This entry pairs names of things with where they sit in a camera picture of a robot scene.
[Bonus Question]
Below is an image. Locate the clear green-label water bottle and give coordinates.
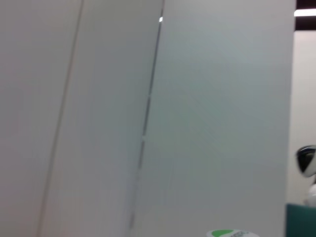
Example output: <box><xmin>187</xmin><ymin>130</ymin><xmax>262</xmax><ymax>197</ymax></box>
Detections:
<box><xmin>206</xmin><ymin>229</ymin><xmax>260</xmax><ymax>237</ymax></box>

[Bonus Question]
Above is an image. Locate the white humanoid robot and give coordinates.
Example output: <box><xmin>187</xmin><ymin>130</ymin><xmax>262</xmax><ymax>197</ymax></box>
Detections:
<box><xmin>295</xmin><ymin>145</ymin><xmax>316</xmax><ymax>205</ymax></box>

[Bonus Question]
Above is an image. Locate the teal chair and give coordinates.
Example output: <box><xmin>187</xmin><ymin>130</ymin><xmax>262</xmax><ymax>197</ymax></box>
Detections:
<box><xmin>285</xmin><ymin>203</ymin><xmax>316</xmax><ymax>237</ymax></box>

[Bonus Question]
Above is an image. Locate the ceiling light strip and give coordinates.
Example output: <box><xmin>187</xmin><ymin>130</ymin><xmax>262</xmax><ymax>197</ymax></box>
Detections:
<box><xmin>293</xmin><ymin>8</ymin><xmax>316</xmax><ymax>17</ymax></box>

